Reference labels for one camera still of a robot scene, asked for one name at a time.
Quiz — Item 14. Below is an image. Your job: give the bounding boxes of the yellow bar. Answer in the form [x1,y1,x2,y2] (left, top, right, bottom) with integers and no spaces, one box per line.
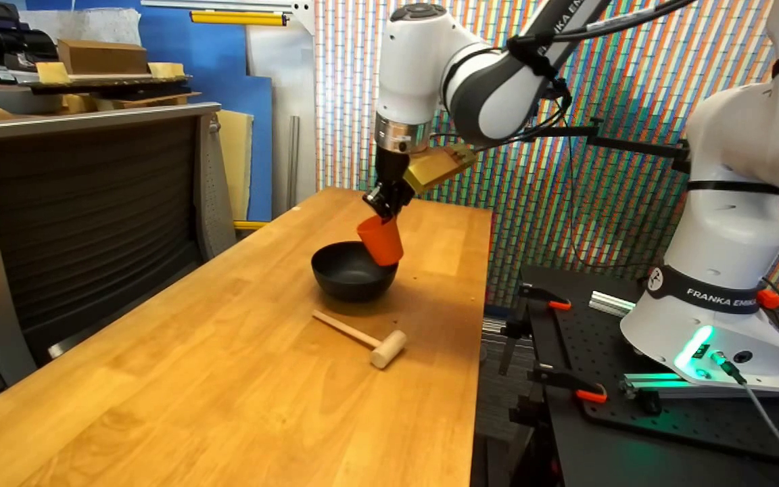
[186,9,290,30]

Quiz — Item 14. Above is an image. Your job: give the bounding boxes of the black cable bundle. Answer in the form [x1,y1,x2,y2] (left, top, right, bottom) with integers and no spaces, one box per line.
[507,0,700,70]

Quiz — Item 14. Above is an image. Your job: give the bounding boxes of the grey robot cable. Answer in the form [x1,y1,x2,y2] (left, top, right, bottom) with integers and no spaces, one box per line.
[719,352,779,487]

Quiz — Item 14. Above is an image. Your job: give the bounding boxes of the black equipment cart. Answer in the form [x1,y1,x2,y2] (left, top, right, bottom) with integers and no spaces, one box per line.
[474,307,779,487]

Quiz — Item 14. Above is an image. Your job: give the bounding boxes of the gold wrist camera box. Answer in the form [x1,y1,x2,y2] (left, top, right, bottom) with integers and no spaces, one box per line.
[404,145,482,197]

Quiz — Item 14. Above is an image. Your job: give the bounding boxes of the grey slatted cabinet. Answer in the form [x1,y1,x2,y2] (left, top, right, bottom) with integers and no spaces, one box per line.
[0,101,237,392]

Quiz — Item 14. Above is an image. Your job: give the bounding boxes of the wooden mallet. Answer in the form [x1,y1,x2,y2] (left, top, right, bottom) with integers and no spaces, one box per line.
[311,310,409,375]

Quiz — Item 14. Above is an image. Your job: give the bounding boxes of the black camera boom rod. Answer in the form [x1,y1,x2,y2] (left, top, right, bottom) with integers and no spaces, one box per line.
[519,116,693,177]

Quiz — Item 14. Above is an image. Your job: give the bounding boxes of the silver aluminium profile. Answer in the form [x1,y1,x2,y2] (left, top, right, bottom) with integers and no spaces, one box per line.
[588,291,639,319]

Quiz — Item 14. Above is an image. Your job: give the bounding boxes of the black bag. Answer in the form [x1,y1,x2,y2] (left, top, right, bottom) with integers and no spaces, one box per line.
[0,0,59,64]

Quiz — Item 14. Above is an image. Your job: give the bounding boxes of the orange plastic cup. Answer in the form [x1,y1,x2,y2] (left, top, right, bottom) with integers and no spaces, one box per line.
[355,212,407,271]

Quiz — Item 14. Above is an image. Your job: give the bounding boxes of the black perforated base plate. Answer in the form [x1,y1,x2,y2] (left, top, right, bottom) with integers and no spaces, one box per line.
[519,265,779,468]

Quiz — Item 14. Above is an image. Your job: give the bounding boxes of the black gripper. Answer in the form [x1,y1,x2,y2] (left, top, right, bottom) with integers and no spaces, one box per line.
[363,147,419,226]

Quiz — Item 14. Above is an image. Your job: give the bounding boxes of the orange handled black clamp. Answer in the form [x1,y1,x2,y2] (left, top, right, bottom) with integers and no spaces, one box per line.
[532,361,611,409]
[753,281,779,315]
[516,279,577,317]

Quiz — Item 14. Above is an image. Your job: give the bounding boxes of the beige foam panel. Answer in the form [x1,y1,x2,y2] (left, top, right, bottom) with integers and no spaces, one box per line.
[213,110,258,227]

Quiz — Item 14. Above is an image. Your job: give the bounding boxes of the silver aluminium rail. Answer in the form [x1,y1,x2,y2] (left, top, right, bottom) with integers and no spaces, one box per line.
[623,368,779,402]

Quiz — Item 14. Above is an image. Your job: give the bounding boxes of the black bowl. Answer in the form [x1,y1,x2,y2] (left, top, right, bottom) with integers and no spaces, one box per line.
[308,239,400,307]

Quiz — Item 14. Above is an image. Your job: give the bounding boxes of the blue board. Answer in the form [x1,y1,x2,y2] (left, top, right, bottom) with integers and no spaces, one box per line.
[22,0,279,226]

